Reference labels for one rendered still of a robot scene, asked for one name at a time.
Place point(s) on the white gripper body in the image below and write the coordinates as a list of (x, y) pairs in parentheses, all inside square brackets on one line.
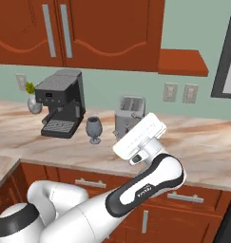
[(136, 139)]

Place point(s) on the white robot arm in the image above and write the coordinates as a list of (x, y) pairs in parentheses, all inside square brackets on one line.
[(88, 218)]

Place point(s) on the grey wine glass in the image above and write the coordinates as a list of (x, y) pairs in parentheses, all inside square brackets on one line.
[(93, 128)]

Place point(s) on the silver toaster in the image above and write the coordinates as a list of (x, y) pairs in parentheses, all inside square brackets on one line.
[(128, 118)]

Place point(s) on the red drawer front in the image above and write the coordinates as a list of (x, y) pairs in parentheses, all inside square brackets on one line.
[(91, 180), (196, 197)]

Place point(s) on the black espresso machine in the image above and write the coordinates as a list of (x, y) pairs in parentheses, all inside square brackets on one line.
[(61, 104)]

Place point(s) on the red lower cupboard door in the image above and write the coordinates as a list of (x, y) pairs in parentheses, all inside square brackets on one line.
[(170, 226)]

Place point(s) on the red cupboard door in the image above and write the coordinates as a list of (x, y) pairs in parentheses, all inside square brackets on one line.
[(22, 31), (113, 31), (170, 226)]

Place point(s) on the silver vase with plant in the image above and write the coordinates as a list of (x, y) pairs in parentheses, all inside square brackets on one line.
[(33, 102)]

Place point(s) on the red upper cupboard door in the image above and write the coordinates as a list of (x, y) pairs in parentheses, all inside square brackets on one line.
[(22, 31), (113, 31)]

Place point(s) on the dark framed window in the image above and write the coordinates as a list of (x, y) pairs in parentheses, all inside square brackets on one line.
[(226, 60)]

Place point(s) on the black appliance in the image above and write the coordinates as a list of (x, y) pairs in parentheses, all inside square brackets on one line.
[(227, 221)]

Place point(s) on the red corner cupboard front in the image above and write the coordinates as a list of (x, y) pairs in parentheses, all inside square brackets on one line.
[(7, 193)]

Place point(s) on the grey wall socket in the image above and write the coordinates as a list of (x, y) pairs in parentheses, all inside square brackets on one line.
[(170, 92), (190, 93), (21, 81)]

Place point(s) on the red wall shelf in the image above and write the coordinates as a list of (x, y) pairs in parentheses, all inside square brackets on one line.
[(182, 62)]

